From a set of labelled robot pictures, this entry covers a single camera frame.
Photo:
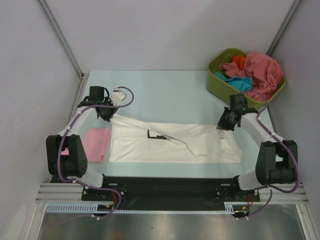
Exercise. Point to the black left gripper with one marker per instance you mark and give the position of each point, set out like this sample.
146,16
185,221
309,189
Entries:
107,117

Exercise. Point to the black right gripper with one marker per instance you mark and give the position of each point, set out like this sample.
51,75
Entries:
221,124

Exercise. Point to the white t shirt with print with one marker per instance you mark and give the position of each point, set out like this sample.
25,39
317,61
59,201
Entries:
135,141

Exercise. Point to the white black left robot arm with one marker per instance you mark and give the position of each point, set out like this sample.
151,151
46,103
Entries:
68,170

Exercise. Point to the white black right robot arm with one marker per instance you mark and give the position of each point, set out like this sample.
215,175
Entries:
277,161

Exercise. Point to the folded light pink t shirt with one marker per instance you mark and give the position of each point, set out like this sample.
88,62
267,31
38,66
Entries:
91,145

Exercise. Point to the olive green plastic bin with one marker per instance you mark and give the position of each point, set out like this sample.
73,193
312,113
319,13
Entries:
222,89

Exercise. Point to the teal blue t shirt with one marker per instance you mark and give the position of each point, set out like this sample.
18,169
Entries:
242,84

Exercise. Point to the coral pink t shirt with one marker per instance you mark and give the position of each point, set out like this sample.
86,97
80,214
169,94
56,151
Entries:
265,72

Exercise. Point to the orange t shirt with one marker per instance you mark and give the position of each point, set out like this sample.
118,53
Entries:
239,61

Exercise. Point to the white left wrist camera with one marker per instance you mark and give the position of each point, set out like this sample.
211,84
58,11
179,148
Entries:
117,96

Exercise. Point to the aluminium corner post left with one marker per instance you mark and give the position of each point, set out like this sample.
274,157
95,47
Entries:
48,14

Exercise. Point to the aluminium corner post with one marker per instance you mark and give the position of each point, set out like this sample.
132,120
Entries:
48,14
283,26

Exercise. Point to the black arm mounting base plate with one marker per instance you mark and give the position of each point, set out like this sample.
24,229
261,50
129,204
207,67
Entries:
170,193

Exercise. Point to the white slotted cable duct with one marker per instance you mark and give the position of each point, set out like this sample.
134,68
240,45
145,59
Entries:
105,208

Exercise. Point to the aluminium frame rail front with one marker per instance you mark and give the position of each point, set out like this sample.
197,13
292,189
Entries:
72,193

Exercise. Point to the aluminium corner post right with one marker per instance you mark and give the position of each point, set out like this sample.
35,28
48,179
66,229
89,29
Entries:
283,26

